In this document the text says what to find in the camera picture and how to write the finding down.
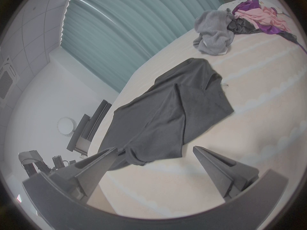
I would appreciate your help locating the bed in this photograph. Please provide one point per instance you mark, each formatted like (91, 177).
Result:
(239, 128)

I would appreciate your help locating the round white mirror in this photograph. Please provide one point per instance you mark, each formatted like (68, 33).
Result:
(65, 126)

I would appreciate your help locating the white ceiling air conditioner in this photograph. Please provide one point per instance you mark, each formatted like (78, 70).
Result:
(7, 83)

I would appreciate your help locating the blue-green curtain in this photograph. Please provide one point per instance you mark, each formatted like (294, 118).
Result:
(156, 11)
(100, 51)

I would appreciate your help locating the pile of clothes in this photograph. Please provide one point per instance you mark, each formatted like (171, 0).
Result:
(259, 15)

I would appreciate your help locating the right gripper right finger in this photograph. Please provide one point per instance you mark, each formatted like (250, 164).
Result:
(220, 174)

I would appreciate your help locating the black dressing table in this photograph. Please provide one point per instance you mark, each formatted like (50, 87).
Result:
(78, 135)

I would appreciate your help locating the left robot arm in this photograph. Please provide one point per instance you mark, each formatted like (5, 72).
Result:
(28, 156)

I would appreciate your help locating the grey garment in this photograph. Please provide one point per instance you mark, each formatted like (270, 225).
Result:
(213, 30)

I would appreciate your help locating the white printed pillow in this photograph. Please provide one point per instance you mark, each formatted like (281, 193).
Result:
(225, 6)

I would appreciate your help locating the black T-shirt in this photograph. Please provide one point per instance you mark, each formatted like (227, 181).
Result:
(163, 118)

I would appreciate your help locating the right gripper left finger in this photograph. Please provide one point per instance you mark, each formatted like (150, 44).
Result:
(91, 174)

